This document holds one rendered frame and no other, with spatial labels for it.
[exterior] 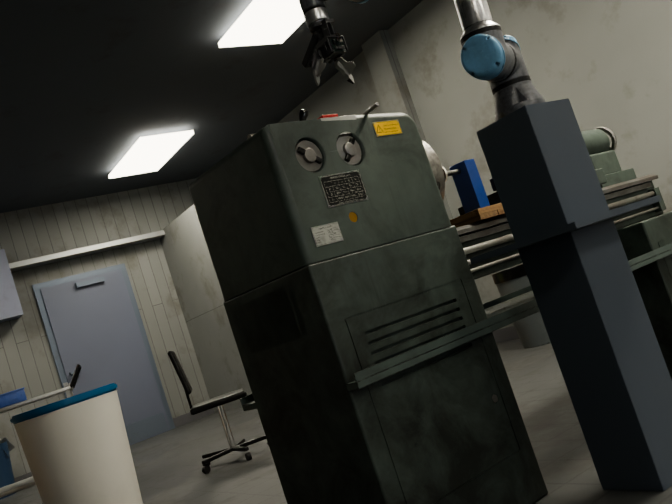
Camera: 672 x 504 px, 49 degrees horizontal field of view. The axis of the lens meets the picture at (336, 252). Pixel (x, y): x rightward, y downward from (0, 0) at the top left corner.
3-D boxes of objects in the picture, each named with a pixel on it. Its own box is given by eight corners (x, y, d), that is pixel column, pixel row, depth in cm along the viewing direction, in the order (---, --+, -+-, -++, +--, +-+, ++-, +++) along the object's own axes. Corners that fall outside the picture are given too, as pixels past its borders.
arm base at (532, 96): (557, 102, 216) (545, 70, 217) (523, 107, 208) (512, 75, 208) (519, 122, 229) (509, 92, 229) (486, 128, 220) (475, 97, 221)
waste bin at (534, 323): (538, 338, 608) (513, 267, 613) (590, 326, 572) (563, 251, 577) (505, 354, 575) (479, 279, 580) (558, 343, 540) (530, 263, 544)
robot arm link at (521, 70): (535, 77, 221) (520, 35, 222) (521, 72, 209) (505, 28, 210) (498, 94, 227) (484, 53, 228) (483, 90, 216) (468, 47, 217)
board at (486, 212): (481, 219, 251) (477, 208, 251) (411, 247, 279) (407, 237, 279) (532, 205, 270) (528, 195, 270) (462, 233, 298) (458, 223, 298)
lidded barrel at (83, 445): (137, 499, 470) (103, 386, 476) (166, 504, 419) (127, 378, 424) (39, 541, 437) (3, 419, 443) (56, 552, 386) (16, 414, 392)
